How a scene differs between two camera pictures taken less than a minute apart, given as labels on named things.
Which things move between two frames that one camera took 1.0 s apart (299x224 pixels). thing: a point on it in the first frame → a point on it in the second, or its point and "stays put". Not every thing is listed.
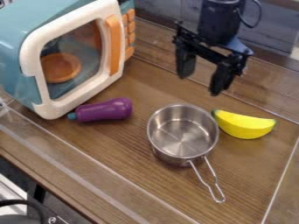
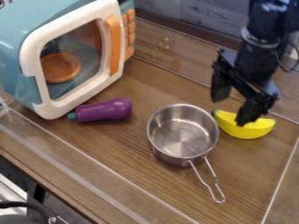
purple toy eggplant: (114, 109) stays put
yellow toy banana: (241, 126) stays put
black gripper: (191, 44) → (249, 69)
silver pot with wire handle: (182, 135) stays put
